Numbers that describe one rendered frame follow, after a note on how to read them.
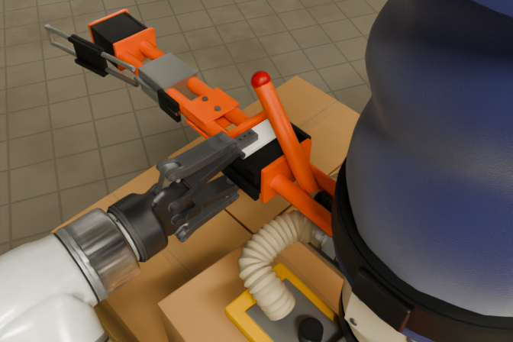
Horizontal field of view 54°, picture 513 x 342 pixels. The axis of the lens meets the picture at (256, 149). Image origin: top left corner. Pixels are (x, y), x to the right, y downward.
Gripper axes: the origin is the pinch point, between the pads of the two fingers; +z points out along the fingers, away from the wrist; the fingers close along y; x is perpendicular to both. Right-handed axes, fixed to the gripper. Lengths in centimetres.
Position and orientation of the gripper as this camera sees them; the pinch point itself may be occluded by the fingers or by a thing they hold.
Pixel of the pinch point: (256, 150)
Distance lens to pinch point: 66.2
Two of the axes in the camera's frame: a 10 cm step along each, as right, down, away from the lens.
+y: 0.0, 6.9, 7.3
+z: 7.4, -4.9, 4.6
